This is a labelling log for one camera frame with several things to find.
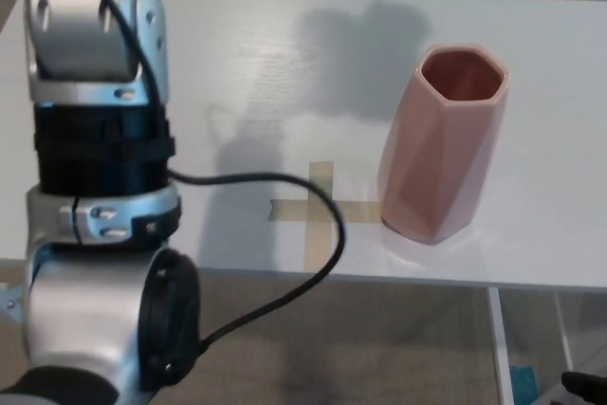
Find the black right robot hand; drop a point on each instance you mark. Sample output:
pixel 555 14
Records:
pixel 590 388

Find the pink faceted ceramic vase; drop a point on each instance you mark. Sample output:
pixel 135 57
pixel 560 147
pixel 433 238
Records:
pixel 436 163

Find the teal floor tape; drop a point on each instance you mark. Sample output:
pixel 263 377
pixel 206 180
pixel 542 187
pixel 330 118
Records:
pixel 525 386

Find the white table leg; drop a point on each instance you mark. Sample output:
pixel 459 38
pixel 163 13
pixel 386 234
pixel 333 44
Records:
pixel 502 353

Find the beige tape strip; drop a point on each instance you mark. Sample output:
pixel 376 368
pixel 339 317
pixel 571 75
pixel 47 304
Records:
pixel 317 244
pixel 360 211

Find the light metal stand frame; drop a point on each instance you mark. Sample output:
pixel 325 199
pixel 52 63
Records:
pixel 9 303

